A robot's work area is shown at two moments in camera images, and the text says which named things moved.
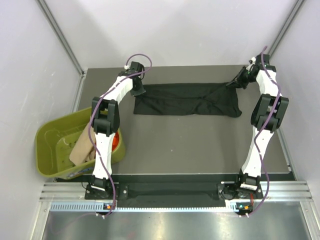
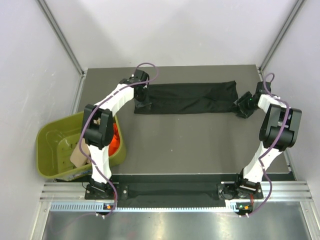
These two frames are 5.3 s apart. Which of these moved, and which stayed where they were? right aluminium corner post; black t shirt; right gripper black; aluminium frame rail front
Moved: right gripper black
Stayed: aluminium frame rail front; black t shirt; right aluminium corner post
